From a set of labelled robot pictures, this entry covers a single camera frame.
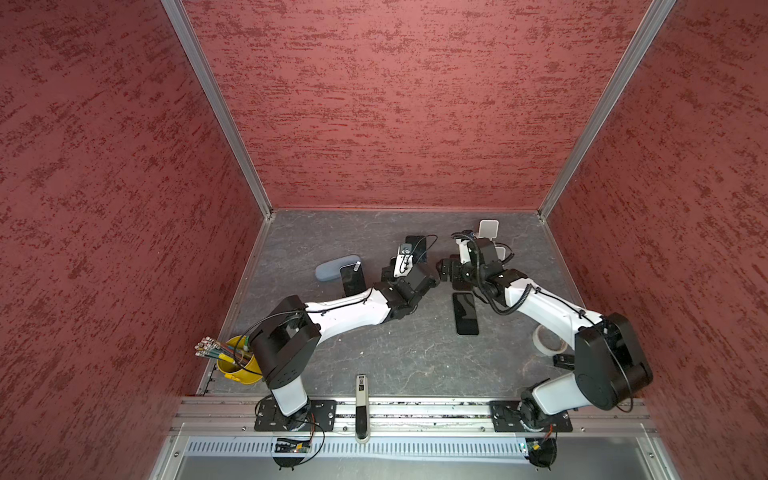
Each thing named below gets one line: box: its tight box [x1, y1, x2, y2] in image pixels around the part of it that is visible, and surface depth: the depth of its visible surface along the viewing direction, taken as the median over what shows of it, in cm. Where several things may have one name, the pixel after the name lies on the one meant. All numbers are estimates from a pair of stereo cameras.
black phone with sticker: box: [451, 262, 475, 291], surface depth 81 cm
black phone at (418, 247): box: [405, 235, 427, 264], surface depth 97 cm
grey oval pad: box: [315, 255, 361, 281], surface depth 102 cm
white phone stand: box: [478, 219, 499, 241], surface depth 105 cm
